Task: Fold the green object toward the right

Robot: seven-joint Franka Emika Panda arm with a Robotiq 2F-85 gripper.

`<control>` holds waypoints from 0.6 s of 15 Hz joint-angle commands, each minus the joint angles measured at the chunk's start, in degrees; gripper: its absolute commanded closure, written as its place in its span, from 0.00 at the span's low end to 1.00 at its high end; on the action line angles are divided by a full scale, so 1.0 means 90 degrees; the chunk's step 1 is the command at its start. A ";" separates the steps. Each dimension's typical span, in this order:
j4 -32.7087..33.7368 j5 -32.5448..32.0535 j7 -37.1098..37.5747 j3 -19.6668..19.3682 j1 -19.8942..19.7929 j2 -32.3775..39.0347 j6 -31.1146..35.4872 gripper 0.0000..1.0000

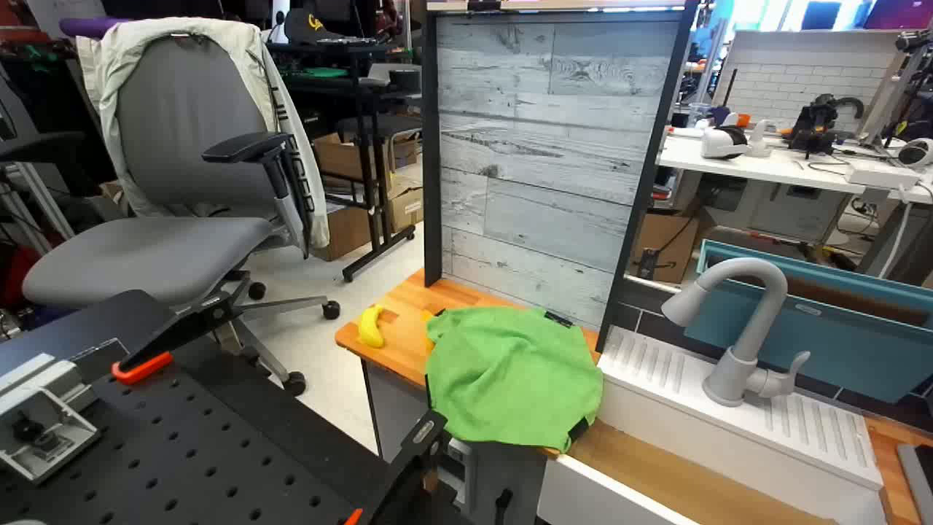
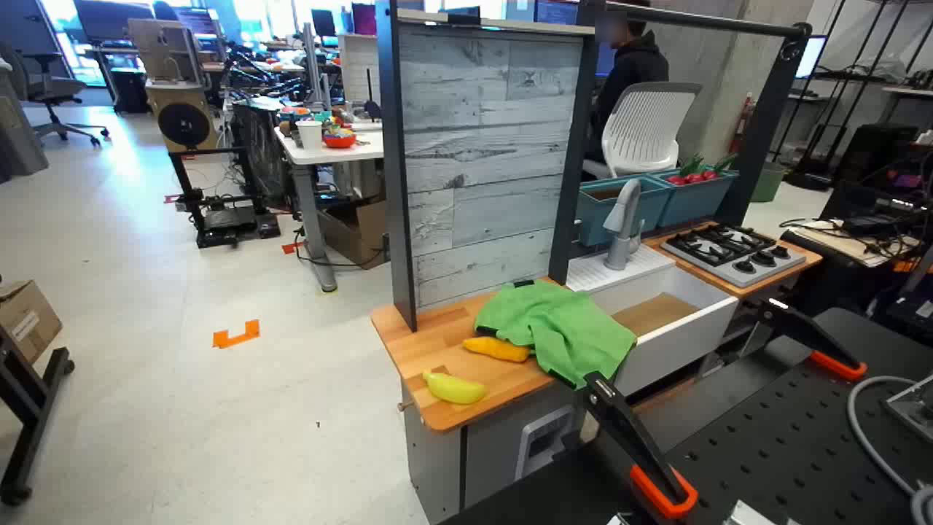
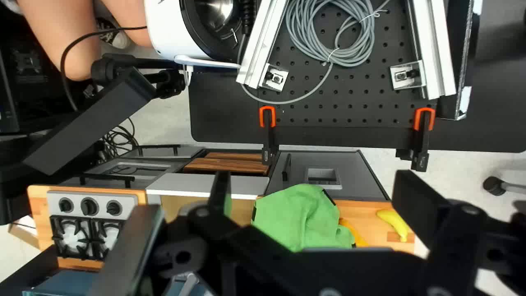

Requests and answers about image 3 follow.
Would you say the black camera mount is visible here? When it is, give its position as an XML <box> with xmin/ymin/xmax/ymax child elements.
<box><xmin>89</xmin><ymin>53</ymin><xmax>189</xmax><ymax>101</ymax></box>

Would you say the green microfibre cloth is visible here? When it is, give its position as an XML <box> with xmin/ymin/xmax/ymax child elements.
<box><xmin>250</xmin><ymin>183</ymin><xmax>356</xmax><ymax>255</ymax></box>

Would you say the black wire stove grate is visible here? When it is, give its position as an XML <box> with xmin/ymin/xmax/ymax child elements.
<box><xmin>61</xmin><ymin>144</ymin><xmax>186</xmax><ymax>190</ymax></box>

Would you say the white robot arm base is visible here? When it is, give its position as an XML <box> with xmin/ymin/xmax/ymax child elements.
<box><xmin>143</xmin><ymin>0</ymin><xmax>253</xmax><ymax>71</ymax></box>

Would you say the person's bare forearm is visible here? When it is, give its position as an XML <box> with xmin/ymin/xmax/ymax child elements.
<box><xmin>15</xmin><ymin>0</ymin><xmax>156</xmax><ymax>83</ymax></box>

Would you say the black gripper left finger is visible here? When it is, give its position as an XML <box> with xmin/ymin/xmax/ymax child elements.
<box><xmin>87</xmin><ymin>170</ymin><xmax>243</xmax><ymax>296</ymax></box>

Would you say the thin black cable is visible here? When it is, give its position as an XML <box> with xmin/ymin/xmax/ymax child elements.
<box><xmin>57</xmin><ymin>25</ymin><xmax>149</xmax><ymax>114</ymax></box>

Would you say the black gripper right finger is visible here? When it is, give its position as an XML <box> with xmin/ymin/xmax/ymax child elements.
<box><xmin>391</xmin><ymin>170</ymin><xmax>490</xmax><ymax>277</ymax></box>

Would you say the black round knob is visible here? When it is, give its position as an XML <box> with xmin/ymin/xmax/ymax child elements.
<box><xmin>481</xmin><ymin>175</ymin><xmax>526</xmax><ymax>198</ymax></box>

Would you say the black perforated board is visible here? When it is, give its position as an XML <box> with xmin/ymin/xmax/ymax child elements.
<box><xmin>187</xmin><ymin>0</ymin><xmax>526</xmax><ymax>155</ymax></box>

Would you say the aluminium extrusion profile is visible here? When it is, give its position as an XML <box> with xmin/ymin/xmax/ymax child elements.
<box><xmin>235</xmin><ymin>0</ymin><xmax>291</xmax><ymax>94</ymax></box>
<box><xmin>388</xmin><ymin>0</ymin><xmax>460</xmax><ymax>104</ymax></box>

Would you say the grey coiled cable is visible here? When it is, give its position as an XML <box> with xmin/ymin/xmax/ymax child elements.
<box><xmin>238</xmin><ymin>0</ymin><xmax>394</xmax><ymax>107</ymax></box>

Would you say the silver metal strip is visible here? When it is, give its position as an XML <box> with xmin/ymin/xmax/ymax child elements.
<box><xmin>144</xmin><ymin>172</ymin><xmax>271</xmax><ymax>201</ymax></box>

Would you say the dark wooden slatted board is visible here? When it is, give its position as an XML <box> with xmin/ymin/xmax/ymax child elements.
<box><xmin>182</xmin><ymin>150</ymin><xmax>273</xmax><ymax>178</ymax></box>

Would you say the black flat slanted bar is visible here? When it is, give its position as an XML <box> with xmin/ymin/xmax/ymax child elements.
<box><xmin>21</xmin><ymin>68</ymin><xmax>159</xmax><ymax>178</ymax></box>

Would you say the orange and black clamp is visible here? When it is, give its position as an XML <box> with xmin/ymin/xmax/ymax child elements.
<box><xmin>394</xmin><ymin>106</ymin><xmax>439</xmax><ymax>173</ymax></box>
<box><xmin>256</xmin><ymin>104</ymin><xmax>281</xmax><ymax>167</ymax></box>

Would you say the black toy sink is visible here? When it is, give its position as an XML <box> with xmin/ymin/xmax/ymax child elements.
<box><xmin>264</xmin><ymin>150</ymin><xmax>391</xmax><ymax>203</ymax></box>

